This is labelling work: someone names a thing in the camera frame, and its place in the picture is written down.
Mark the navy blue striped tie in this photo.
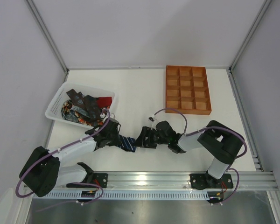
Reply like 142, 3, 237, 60
118, 135, 137, 153

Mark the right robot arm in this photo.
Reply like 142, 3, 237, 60
133, 120, 247, 189

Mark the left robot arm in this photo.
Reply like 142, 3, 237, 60
19, 118, 120, 197

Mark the red tie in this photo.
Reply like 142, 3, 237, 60
97, 97, 112, 108

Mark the brown patterned tie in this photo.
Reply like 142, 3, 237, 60
66, 89, 100, 114

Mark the floral multicolour tie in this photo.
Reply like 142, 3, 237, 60
61, 100, 103, 126

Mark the orange compartment tray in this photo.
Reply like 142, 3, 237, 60
165, 65, 212, 115

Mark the white plastic bin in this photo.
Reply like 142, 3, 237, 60
45, 82, 118, 129

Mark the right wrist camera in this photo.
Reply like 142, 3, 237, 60
148, 114, 158, 130

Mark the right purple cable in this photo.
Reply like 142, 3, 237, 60
154, 108, 248, 203

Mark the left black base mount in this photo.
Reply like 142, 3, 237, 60
66, 173, 108, 188

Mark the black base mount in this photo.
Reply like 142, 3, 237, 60
66, 173, 108, 188
189, 173, 234, 190

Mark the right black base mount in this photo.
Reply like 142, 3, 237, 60
189, 173, 234, 190

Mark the white slotted cable duct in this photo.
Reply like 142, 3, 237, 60
42, 190, 210, 200

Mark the aluminium front rail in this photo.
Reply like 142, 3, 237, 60
23, 170, 278, 191

